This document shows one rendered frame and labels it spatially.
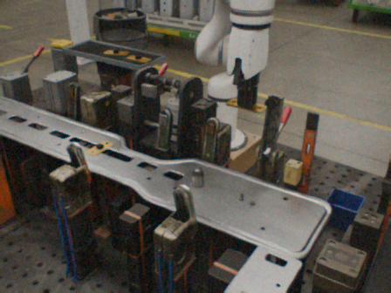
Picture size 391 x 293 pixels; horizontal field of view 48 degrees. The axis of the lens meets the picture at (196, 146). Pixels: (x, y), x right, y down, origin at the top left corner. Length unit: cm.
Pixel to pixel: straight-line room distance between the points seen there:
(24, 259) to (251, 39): 95
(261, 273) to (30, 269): 74
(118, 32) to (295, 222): 327
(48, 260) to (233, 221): 63
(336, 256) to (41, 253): 90
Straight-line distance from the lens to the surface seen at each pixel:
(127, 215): 105
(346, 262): 87
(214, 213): 103
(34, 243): 149
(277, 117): 110
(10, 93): 179
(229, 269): 93
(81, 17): 520
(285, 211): 106
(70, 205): 116
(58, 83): 154
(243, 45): 86
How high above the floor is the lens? 164
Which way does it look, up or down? 30 degrees down
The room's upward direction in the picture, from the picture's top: straight up
